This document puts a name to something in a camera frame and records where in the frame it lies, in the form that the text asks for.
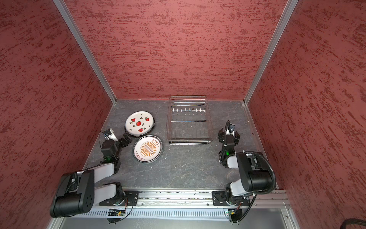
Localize strawberry pattern white plate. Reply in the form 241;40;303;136
125;111;155;135

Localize orange sunburst plate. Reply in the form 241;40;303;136
133;134;164;164

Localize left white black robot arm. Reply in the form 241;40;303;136
50;129;132;218

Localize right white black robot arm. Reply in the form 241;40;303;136
218;127;277;203

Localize left small circuit board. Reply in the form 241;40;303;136
107;209;126;217

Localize small circuit board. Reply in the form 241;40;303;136
226;209;243;219
107;209;126;217

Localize right small circuit board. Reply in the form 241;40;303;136
226;209;243;219

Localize left corner aluminium profile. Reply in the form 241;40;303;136
53;0;118;105

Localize corner aluminium profile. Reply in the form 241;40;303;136
53;0;118;105
244;0;298;106

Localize right corner aluminium profile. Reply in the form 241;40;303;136
244;0;298;106

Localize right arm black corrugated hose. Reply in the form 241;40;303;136
224;120;277;222

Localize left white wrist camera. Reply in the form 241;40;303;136
102;128;118;142

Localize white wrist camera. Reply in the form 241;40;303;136
226;123;235;136
102;128;118;142

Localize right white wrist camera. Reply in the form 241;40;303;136
226;123;235;136

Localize metal wire dish rack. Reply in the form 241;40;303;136
166;96;213;145

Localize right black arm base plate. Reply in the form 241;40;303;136
212;191;250;207

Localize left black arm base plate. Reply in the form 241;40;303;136
98;190;140;207

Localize aluminium mounting rail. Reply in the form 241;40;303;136
57;188;291;209

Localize white slotted cable duct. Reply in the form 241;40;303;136
75;208;228;221

